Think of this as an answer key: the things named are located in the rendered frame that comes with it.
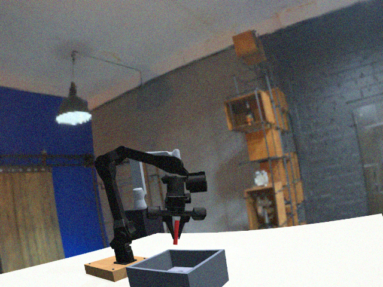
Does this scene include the red peg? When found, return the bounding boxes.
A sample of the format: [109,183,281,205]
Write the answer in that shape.
[173,220,180,245]

